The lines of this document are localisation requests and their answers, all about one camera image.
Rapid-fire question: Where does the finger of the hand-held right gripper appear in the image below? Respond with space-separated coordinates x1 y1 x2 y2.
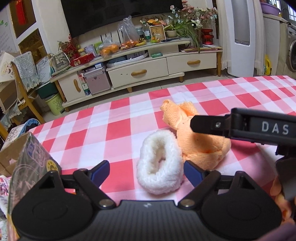
190 114 232 135

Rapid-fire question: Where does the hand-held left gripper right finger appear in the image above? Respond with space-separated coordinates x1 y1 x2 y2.
178 160 262 209

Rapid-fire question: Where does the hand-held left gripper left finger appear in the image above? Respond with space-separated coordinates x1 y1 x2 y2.
38 160 117 209

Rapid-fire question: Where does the orange knitted cloth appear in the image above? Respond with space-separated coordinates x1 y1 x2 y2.
160 99 232 169

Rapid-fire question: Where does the white fluffy scrunchie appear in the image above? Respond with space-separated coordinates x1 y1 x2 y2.
136 130 185 194

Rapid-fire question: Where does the printed cardboard box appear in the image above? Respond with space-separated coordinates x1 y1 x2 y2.
0 132 62 241

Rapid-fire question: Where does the person's right hand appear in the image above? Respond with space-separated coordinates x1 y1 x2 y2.
270 175 292 219

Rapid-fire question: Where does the red checkered tablecloth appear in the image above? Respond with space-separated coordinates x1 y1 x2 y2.
28 75 296 209

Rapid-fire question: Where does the yellow detergent bottle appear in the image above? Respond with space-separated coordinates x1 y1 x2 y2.
264 54 272 76

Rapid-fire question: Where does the cream television cabinet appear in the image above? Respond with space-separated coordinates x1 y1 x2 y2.
50 38 223 112

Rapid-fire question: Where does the light green trash bin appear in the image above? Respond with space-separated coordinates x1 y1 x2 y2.
45 93 65 116

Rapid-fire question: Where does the washing machine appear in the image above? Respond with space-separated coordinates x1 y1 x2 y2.
285 21 296 72

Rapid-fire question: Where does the floral quilted cushion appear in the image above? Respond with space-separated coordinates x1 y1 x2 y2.
5 118 40 144

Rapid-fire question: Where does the silver storage case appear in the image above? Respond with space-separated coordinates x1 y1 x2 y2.
83 70 112 95

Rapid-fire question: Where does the green potted plant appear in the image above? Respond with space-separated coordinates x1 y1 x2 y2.
163 19 201 54

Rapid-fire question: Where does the dark green container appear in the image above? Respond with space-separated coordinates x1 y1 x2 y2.
37 81 58 100

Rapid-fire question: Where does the wooden chair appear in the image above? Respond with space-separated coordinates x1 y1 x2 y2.
10 52 47 124

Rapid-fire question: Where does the white standing air conditioner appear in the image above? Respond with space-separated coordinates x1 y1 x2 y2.
223 0 264 78

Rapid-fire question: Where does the green label water bottle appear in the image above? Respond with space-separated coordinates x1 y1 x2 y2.
142 22 151 42

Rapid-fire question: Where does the red flat box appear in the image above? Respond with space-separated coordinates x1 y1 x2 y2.
70 53 95 67

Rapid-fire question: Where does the artificial flower bouquet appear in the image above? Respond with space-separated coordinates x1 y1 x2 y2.
170 1 219 29

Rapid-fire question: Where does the white plant print holder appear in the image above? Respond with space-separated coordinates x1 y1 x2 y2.
50 51 70 72

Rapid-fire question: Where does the clear plastic fruit bag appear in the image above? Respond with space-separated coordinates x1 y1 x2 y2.
118 16 140 50

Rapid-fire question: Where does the purple basin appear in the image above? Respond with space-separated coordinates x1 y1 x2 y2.
260 0 281 16

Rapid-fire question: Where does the bag of oranges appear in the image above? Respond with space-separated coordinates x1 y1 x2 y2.
97 36 120 58

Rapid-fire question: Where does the quilted chair cover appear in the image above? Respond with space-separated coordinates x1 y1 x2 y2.
11 51 40 92

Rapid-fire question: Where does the red berry branch decoration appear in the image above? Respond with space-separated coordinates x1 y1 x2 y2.
57 34 80 57

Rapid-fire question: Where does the cream printed cloth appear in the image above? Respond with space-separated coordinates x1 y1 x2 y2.
0 52 19 82

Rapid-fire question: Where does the black television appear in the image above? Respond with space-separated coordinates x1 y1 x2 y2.
60 0 183 39

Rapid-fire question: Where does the wooden photo frame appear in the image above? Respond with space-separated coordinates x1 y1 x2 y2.
149 24 166 43

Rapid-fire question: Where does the wall poster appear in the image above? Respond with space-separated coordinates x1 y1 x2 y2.
0 10 13 55

